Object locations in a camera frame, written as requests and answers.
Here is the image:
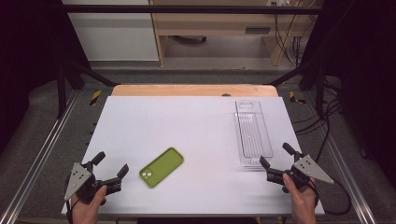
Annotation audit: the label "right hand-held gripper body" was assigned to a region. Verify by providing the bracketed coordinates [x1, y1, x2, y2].
[265, 154, 335, 190]

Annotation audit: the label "right yellow-handled clamp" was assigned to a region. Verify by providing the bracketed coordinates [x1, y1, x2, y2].
[289, 91, 306, 105]

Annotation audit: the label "black horizontal frame bar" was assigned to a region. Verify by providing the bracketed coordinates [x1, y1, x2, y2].
[61, 4, 325, 15]

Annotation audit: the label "clear plastic box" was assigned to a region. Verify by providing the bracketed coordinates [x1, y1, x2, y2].
[233, 99, 275, 171]

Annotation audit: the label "white power strip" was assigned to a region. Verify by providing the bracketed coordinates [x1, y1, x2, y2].
[266, 0, 294, 7]

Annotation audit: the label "person's right hand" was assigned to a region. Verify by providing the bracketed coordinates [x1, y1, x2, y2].
[282, 173, 318, 224]

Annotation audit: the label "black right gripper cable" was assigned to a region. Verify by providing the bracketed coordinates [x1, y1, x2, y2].
[306, 177, 353, 216]

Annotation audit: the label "bundle of hanging cables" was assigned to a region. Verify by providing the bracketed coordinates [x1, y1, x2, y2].
[273, 1, 316, 66]

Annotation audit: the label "wooden desk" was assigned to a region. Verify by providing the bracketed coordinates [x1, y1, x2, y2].
[148, 0, 322, 67]

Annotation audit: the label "aluminium floor rail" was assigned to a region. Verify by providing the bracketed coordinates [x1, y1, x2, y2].
[302, 92, 378, 224]
[0, 90, 79, 224]

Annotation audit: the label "person's left hand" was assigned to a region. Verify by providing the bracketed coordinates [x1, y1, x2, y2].
[71, 186, 108, 224]

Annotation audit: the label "wooden table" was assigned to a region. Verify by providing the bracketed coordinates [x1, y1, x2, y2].
[111, 83, 279, 98]

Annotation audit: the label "white cabinet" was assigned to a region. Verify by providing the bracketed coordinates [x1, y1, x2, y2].
[61, 0, 160, 62]

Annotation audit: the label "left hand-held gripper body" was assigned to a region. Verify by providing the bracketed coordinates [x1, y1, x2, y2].
[64, 161, 122, 205]

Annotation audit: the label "black frame strut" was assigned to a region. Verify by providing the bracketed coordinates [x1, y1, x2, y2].
[266, 61, 327, 117]
[56, 58, 120, 119]

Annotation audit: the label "black floor cables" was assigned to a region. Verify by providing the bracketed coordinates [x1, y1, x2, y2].
[291, 76, 344, 163]

